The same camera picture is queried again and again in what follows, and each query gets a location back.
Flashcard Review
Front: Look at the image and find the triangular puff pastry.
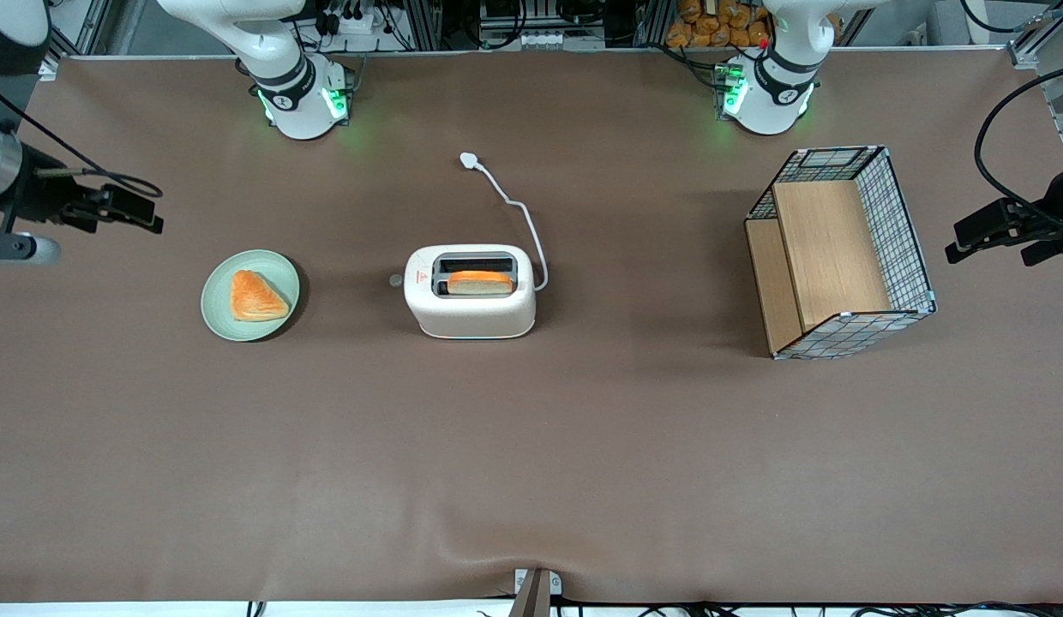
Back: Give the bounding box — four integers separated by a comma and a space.
231, 270, 291, 323

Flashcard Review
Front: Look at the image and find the bag of bread rolls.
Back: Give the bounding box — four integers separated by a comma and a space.
664, 0, 844, 50

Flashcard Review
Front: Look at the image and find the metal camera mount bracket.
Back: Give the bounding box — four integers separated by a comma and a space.
507, 567, 563, 617

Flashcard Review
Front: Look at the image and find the toast bread slice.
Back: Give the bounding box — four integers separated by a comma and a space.
447, 270, 513, 297

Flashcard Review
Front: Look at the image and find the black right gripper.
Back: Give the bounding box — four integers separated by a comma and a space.
15, 144, 165, 235

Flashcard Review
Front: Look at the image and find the green round plate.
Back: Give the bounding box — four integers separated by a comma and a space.
201, 249, 301, 343

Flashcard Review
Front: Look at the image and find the aluminium frame post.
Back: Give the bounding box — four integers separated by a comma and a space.
43, 0, 112, 80
1007, 0, 1063, 164

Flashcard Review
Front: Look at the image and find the wooden step shelf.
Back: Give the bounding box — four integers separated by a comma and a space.
745, 179, 892, 355

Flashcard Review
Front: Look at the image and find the white power strip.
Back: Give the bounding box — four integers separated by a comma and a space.
313, 0, 387, 39

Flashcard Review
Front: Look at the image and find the white two-slot toaster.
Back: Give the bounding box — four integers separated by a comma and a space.
403, 244, 538, 341

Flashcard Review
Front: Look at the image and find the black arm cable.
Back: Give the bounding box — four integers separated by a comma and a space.
0, 77, 164, 199
974, 64, 1063, 231

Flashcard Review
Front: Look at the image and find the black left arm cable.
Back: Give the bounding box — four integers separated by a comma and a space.
974, 64, 1063, 231

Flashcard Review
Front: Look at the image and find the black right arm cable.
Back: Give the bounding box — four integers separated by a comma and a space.
0, 77, 164, 199

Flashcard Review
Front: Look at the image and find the white toaster cable with plug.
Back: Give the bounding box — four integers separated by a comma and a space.
459, 153, 550, 293

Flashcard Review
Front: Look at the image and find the wire mesh basket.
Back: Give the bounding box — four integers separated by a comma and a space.
745, 145, 938, 361

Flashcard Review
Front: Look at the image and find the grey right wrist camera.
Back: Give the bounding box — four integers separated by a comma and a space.
0, 233, 62, 265

